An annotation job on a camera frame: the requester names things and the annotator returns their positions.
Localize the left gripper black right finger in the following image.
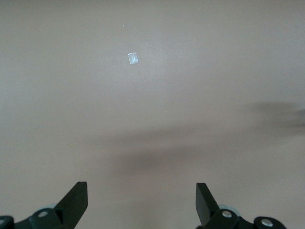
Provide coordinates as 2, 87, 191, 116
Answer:
196, 183, 285, 229

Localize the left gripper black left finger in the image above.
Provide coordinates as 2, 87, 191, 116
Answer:
0, 181, 88, 229

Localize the brown table cover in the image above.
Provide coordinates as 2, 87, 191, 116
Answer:
0, 0, 305, 229

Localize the small clear tape piece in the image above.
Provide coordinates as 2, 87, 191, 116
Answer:
127, 52, 140, 65

